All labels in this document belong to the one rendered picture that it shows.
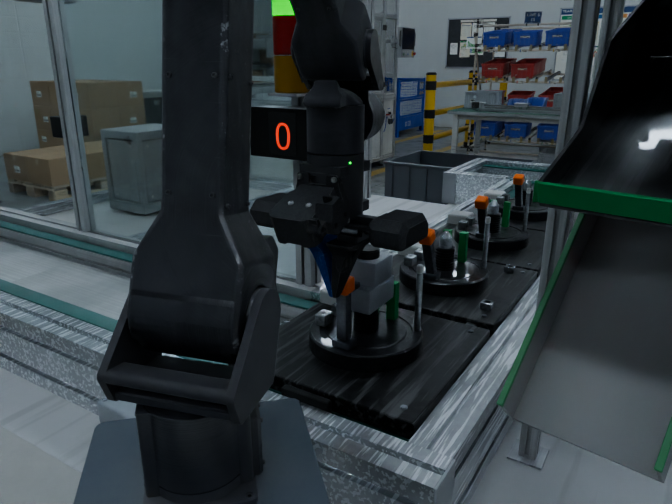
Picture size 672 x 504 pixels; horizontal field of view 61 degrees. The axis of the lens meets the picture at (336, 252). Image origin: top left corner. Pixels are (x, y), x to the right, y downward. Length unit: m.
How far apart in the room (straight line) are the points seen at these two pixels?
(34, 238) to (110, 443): 0.99
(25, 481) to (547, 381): 0.57
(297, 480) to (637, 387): 0.32
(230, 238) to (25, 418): 0.60
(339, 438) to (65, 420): 0.41
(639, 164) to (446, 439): 0.30
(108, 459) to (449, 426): 0.34
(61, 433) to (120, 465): 0.42
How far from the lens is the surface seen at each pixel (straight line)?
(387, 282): 0.68
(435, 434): 0.59
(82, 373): 0.82
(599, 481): 0.74
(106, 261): 1.19
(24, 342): 0.92
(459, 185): 1.87
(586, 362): 0.58
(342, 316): 0.64
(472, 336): 0.75
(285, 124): 0.81
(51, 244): 1.33
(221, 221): 0.31
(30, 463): 0.79
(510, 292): 0.90
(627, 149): 0.57
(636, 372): 0.57
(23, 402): 0.91
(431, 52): 12.05
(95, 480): 0.40
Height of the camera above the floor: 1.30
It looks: 19 degrees down
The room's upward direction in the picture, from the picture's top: straight up
